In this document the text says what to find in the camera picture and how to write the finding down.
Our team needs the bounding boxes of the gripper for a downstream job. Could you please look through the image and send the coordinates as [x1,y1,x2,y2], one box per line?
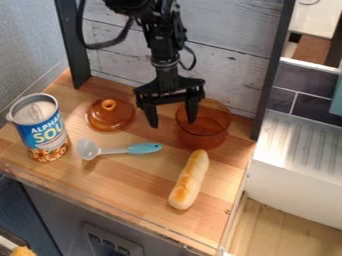
[132,62,208,129]

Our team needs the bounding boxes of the orange pot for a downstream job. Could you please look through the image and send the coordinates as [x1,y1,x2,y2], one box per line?
[173,97,233,151]

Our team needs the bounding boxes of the orange pot lid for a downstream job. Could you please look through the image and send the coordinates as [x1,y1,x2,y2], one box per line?
[84,98,138,133]

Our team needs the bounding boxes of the toy bread loaf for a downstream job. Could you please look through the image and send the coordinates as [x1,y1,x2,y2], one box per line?
[166,148,212,211]

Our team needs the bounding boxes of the soup can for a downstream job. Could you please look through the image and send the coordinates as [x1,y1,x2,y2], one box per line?
[5,92,71,164]

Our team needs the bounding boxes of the white cabinet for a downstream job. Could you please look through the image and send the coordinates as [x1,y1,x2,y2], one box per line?
[243,109,342,231]

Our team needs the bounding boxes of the spoon with blue handle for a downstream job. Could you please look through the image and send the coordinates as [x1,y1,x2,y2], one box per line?
[74,138,165,162]

